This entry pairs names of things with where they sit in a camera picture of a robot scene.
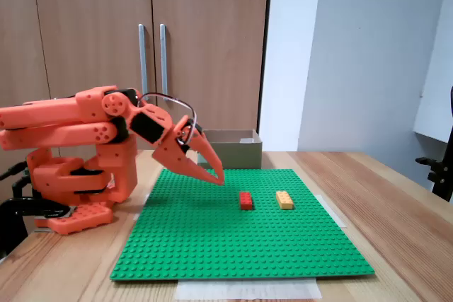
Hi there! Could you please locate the yellow lego block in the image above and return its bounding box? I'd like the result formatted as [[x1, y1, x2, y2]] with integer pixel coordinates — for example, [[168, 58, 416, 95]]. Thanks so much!
[[275, 190, 296, 210]]

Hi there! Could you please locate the open cardboard box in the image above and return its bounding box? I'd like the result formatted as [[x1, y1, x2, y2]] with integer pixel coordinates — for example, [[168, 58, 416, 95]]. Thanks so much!
[[196, 128, 263, 170]]

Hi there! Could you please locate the red lego block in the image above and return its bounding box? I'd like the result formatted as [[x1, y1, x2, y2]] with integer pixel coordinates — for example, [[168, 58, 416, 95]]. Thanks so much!
[[239, 191, 255, 211]]

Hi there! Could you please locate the green lego baseplate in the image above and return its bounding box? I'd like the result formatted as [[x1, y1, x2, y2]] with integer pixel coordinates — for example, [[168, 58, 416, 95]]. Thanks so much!
[[109, 168, 376, 282]]

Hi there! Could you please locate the short masking tape strip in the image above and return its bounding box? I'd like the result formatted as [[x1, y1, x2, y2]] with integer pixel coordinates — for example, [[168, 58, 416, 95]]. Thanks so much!
[[134, 194, 151, 221]]

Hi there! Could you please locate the wide masking tape strip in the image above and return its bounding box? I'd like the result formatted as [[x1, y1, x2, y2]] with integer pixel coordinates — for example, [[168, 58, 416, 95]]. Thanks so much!
[[176, 278, 323, 301]]

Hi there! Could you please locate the wooden cabinet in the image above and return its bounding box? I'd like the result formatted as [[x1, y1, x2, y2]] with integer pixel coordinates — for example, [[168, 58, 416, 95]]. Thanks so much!
[[0, 0, 273, 158]]

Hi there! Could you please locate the black table clamp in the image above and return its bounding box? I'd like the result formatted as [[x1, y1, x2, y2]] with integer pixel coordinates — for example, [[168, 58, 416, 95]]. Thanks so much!
[[0, 181, 74, 260]]

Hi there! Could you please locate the black office chair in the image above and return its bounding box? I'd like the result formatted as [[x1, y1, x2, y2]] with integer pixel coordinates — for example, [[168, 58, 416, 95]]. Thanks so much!
[[415, 86, 453, 204]]

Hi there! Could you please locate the white panel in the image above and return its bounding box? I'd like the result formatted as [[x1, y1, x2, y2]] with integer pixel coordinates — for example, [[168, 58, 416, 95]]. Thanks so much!
[[413, 0, 453, 144]]

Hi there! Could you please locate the gripper servo cable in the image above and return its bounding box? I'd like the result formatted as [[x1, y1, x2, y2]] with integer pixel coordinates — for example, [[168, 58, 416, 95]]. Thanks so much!
[[137, 92, 197, 144]]

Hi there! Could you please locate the metal cabinet door handle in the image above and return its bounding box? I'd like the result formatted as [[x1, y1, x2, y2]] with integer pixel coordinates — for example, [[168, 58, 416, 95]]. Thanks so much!
[[137, 24, 149, 95], [159, 23, 170, 96]]

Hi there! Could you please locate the black power cable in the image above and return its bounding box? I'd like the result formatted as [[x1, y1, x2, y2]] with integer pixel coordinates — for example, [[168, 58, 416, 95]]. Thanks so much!
[[0, 162, 28, 181]]

